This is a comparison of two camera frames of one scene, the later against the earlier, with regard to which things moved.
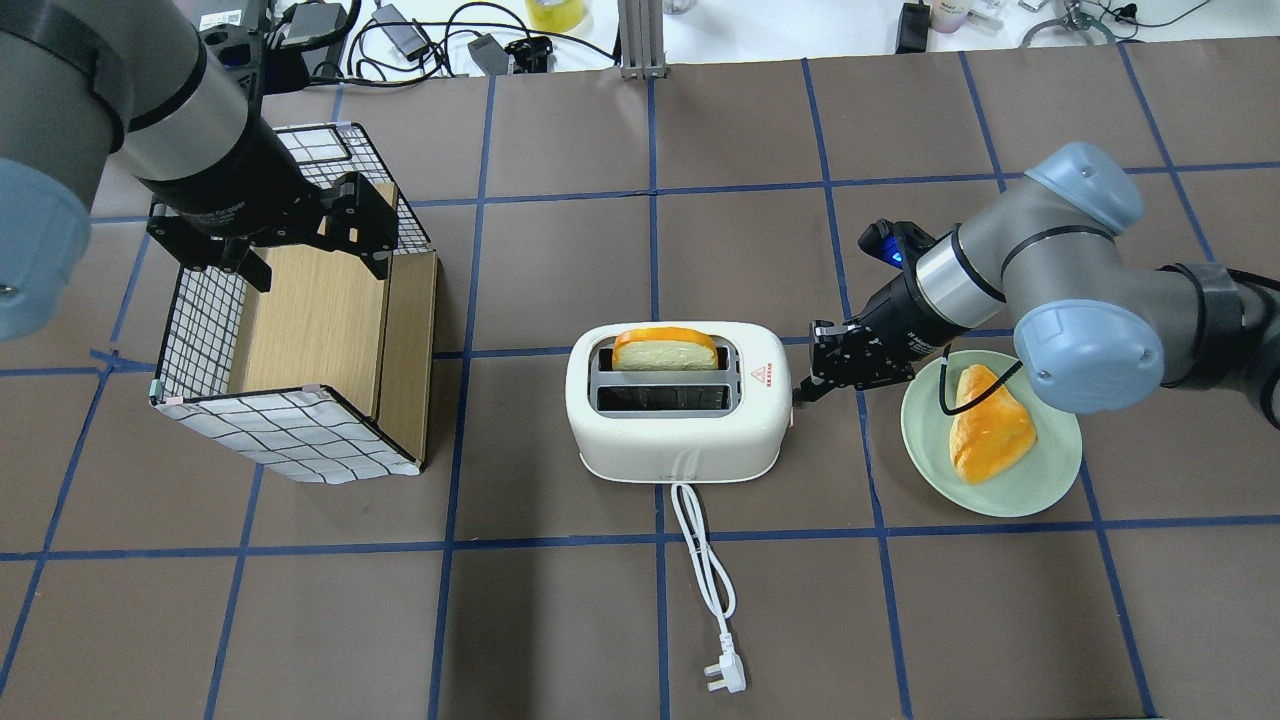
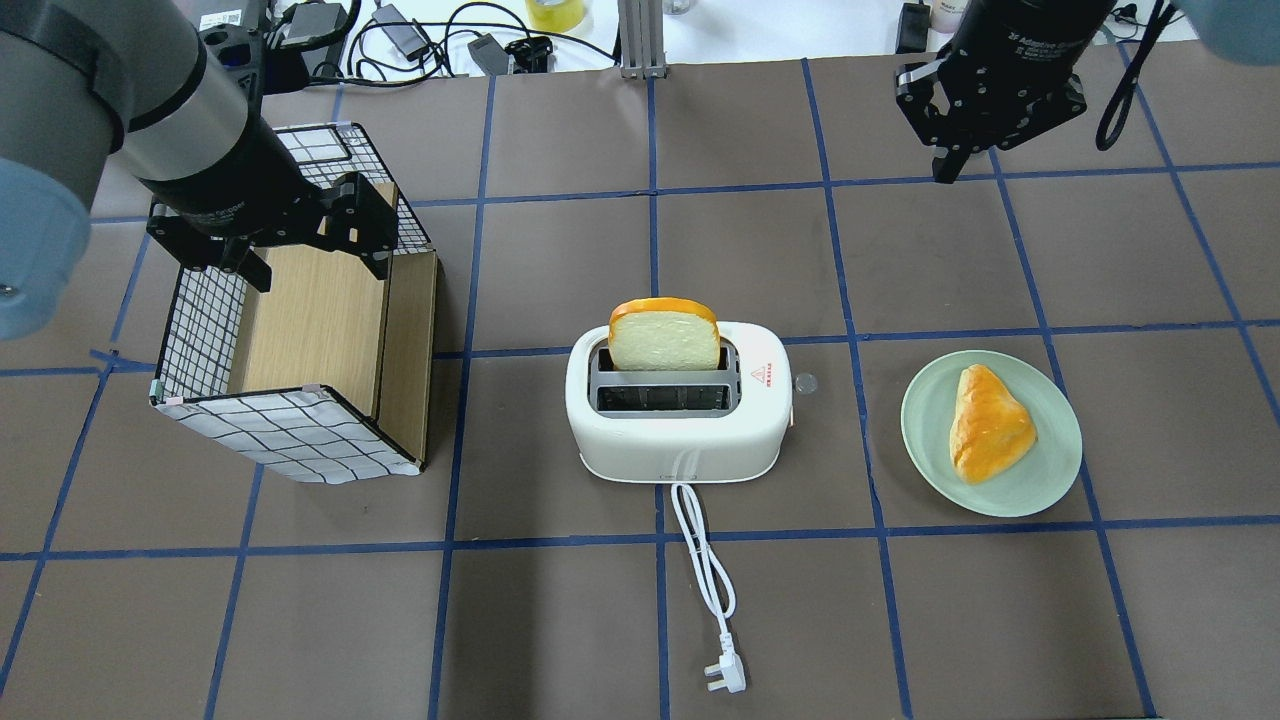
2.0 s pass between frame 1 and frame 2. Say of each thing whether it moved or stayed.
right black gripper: moved
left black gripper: stayed
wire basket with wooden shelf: stayed
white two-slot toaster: stayed
